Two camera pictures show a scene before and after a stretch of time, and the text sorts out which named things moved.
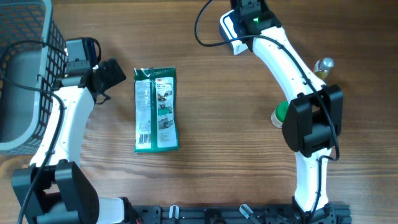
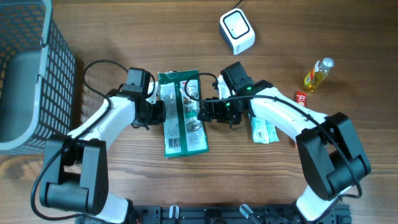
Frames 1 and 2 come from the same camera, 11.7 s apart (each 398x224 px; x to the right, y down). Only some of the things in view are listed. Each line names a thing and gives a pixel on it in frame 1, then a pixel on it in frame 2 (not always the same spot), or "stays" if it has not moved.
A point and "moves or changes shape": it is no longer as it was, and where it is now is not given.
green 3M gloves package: x=156 y=109 moves or changes shape
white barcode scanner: x=228 y=30 stays
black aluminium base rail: x=334 y=213 stays
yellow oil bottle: x=323 y=66 stays
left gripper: x=111 y=79 -> x=157 y=114
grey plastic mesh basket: x=33 y=60 stays
